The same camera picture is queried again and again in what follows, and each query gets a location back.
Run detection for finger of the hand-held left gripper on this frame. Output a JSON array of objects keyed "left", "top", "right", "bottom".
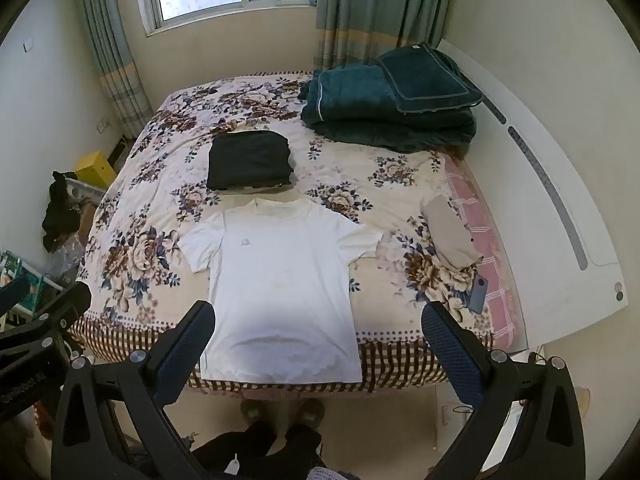
[
  {"left": 22, "top": 282, "right": 92, "bottom": 348},
  {"left": 0, "top": 276, "right": 32, "bottom": 318}
]

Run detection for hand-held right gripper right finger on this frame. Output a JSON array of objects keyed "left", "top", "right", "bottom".
[{"left": 421, "top": 301, "right": 587, "bottom": 480}]

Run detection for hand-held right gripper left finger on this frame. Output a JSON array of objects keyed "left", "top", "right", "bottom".
[{"left": 51, "top": 300, "right": 217, "bottom": 480}]

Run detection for white t-shirt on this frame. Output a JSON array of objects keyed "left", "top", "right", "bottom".
[{"left": 177, "top": 197, "right": 383, "bottom": 383}]

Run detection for black folded clothes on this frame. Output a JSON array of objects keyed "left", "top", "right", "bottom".
[{"left": 207, "top": 130, "right": 295, "bottom": 193}]

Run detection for green printed box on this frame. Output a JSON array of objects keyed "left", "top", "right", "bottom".
[{"left": 0, "top": 252, "right": 61, "bottom": 321}]

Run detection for clear plastic bag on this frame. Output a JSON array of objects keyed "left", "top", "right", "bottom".
[{"left": 47, "top": 230, "right": 88, "bottom": 286}]

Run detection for blue phone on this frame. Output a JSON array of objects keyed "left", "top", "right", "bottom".
[{"left": 465, "top": 274, "right": 491, "bottom": 315}]

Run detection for black crumpled cloth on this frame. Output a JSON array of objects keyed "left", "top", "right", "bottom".
[{"left": 41, "top": 171, "right": 83, "bottom": 253}]

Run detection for white plastic rack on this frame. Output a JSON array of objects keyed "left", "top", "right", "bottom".
[{"left": 65, "top": 177, "right": 107, "bottom": 207}]

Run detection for beige folded cloth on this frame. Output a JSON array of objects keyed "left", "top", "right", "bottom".
[{"left": 420, "top": 194, "right": 485, "bottom": 270}]

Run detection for yellow box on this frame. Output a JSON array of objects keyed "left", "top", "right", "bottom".
[{"left": 74, "top": 151, "right": 117, "bottom": 190}]

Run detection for person's dark clothing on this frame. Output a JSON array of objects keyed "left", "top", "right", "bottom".
[{"left": 190, "top": 420, "right": 326, "bottom": 480}]

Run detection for pink checked sheet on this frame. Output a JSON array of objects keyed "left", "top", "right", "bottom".
[{"left": 445, "top": 157, "right": 526, "bottom": 351}]

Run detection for white headboard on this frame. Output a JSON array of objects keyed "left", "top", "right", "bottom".
[{"left": 435, "top": 37, "right": 628, "bottom": 351}]

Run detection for bed with floral sheet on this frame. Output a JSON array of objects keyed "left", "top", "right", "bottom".
[{"left": 65, "top": 67, "right": 531, "bottom": 396}]

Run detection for green striped curtain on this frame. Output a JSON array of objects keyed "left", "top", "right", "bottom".
[
  {"left": 314, "top": 0, "right": 458, "bottom": 72},
  {"left": 74, "top": 0, "right": 153, "bottom": 141}
]

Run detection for folded teal blanket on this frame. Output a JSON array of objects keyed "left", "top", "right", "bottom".
[{"left": 299, "top": 62, "right": 478, "bottom": 153}]

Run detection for teal pillow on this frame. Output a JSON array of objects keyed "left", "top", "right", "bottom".
[{"left": 376, "top": 42, "right": 485, "bottom": 115}]

